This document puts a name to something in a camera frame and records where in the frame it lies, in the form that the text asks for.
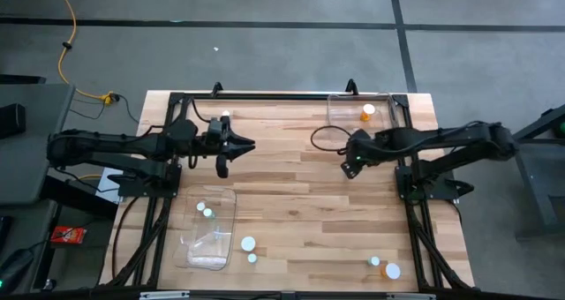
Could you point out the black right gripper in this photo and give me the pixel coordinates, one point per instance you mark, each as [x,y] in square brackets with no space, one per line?
[359,147]

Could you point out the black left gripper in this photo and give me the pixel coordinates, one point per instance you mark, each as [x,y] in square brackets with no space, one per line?
[223,167]

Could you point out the medium orange pill bottle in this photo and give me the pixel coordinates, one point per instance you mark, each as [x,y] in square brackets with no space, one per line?
[367,109]

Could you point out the small teal-capped pill bottle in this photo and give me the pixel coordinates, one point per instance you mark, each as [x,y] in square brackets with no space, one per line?
[208,212]

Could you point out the large orange pill bottle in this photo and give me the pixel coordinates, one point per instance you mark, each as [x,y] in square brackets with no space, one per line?
[248,244]
[392,271]

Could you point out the small white cap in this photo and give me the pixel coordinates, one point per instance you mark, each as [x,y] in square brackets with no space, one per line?
[252,258]

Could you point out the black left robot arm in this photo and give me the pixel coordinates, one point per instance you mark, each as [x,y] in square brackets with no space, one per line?
[115,145]

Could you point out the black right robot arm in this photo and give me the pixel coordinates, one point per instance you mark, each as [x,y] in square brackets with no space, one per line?
[441,137]

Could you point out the clear plastic bin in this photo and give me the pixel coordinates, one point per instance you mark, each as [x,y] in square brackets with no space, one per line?
[207,238]
[342,112]

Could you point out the white paper sheet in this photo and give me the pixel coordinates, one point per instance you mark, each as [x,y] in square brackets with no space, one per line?
[102,186]

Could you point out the black metal stand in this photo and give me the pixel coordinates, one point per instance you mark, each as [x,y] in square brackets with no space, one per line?
[536,181]

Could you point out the red packet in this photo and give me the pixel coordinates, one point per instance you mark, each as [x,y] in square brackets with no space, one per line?
[67,235]

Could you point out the grey desk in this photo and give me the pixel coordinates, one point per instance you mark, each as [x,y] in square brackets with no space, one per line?
[48,110]

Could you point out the black speaker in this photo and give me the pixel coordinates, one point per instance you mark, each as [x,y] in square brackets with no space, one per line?
[11,120]

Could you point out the black rounded device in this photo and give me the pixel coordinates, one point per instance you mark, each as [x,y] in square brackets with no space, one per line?
[15,269]

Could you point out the black frame clamp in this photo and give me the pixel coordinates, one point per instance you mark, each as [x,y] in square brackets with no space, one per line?
[216,88]
[351,86]

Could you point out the black table frame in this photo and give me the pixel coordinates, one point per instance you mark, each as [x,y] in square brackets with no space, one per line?
[287,96]

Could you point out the black frame strut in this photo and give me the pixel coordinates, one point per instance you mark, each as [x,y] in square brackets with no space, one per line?
[145,247]
[430,247]

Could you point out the silver bracket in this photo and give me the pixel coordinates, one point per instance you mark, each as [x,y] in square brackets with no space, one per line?
[164,295]
[410,296]

